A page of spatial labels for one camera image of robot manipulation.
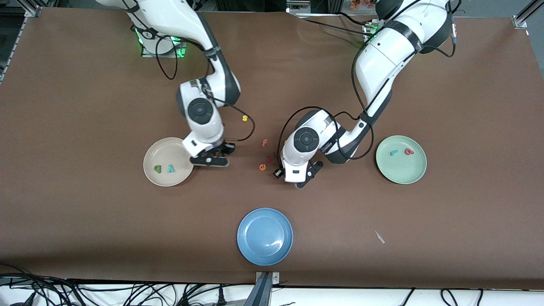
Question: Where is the beige brown plate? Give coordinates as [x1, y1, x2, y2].
[143, 137, 196, 187]

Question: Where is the blue plate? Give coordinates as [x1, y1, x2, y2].
[237, 207, 294, 266]

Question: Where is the pale green plate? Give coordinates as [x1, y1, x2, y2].
[375, 135, 427, 185]

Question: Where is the brown table cover sheet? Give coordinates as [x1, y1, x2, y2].
[0, 8, 544, 290]

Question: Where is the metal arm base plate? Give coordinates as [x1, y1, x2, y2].
[141, 25, 188, 58]

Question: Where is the metal camera stand bracket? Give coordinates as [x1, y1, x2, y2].
[244, 271, 281, 306]

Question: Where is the black base cable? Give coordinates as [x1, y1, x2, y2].
[336, 11, 379, 25]
[297, 17, 374, 37]

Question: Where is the black cable bundle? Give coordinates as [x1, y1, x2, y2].
[0, 263, 255, 306]

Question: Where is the aluminium frame rail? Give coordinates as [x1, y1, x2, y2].
[0, 6, 43, 83]
[512, 0, 544, 29]

